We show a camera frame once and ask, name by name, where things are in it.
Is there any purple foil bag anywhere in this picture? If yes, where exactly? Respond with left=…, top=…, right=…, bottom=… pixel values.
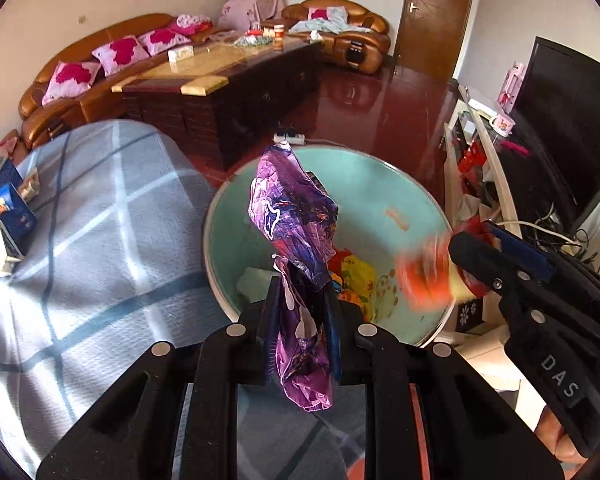
left=248, top=145, right=342, bottom=413

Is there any blue cartoon print carton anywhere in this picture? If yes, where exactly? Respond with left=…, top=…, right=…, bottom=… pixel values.
left=0, top=182, right=37, bottom=247

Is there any tangle of cables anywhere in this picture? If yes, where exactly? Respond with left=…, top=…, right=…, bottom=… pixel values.
left=525, top=200, right=600, bottom=261

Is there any dark wooden coffee table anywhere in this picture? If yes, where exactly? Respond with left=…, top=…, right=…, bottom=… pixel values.
left=111, top=35, right=326, bottom=173

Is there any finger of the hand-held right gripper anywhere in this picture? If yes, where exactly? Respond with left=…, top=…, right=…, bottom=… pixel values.
left=448, top=232, right=542, bottom=312
left=482, top=221, right=557, bottom=282

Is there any long brown leather sofa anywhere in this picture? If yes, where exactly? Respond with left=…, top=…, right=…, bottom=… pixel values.
left=19, top=12, right=241, bottom=148

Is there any yellow red wrapper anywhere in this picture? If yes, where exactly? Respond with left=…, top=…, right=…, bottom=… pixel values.
left=330, top=250, right=378, bottom=322

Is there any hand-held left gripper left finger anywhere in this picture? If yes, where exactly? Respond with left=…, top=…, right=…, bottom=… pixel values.
left=36, top=275, right=283, bottom=480

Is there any person's right hand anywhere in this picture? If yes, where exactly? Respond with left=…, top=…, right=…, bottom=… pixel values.
left=532, top=402, right=588, bottom=466

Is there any pale green box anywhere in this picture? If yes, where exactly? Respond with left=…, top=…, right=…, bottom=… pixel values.
left=236, top=267, right=277, bottom=307

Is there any brown leather armchair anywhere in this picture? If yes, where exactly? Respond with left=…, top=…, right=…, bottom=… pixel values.
left=0, top=129, right=22, bottom=161

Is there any blue plaid blanket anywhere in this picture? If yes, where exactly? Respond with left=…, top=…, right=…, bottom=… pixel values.
left=0, top=119, right=366, bottom=480

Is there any brown wooden door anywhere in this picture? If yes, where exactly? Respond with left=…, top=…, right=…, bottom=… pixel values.
left=392, top=0, right=479, bottom=81

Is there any folded pink blanket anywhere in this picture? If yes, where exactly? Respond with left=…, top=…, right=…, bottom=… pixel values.
left=175, top=12, right=213, bottom=35

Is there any pink floral cover cloth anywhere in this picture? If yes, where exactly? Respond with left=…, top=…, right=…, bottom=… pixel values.
left=217, top=0, right=286, bottom=31

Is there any light blue blanket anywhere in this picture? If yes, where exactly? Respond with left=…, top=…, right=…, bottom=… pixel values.
left=289, top=6, right=376, bottom=36

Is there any brown leather loveseat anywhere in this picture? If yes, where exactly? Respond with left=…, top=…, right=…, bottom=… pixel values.
left=280, top=0, right=392, bottom=75

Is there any dark blue box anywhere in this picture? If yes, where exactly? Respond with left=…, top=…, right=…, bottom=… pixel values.
left=0, top=157, right=24, bottom=199

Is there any white power strip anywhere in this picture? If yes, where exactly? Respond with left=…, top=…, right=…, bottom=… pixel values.
left=272, top=127, right=307, bottom=144

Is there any cream television stand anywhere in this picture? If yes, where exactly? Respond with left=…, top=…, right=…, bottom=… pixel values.
left=442, top=80, right=600, bottom=361

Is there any black floral print box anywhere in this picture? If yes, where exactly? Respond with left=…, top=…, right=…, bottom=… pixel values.
left=455, top=297, right=487, bottom=334

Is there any green wrapped bundle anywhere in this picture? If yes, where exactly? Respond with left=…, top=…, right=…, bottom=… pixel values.
left=232, top=32, right=276, bottom=50

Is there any orange red wrapper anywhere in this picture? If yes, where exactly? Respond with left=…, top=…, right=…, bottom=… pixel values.
left=395, top=217, right=493, bottom=313

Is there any flat white box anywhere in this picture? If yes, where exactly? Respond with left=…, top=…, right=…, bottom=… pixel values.
left=467, top=99, right=498, bottom=120

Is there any black television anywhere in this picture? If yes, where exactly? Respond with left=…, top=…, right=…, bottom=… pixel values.
left=505, top=36, right=600, bottom=233

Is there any pink gift box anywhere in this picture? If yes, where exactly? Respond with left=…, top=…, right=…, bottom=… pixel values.
left=500, top=61, right=526, bottom=108

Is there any red hanging ornament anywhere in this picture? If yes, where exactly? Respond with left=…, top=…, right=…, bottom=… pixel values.
left=455, top=140, right=486, bottom=181

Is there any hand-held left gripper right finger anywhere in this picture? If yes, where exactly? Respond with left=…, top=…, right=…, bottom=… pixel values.
left=324, top=285, right=565, bottom=480

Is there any white printed mug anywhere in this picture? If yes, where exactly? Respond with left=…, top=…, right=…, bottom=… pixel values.
left=489, top=114, right=517, bottom=137

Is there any small beige box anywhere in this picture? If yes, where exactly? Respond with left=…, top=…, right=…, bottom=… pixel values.
left=20, top=169, right=42, bottom=202

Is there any teal plastic bin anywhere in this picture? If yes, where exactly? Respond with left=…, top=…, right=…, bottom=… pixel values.
left=202, top=146, right=458, bottom=348

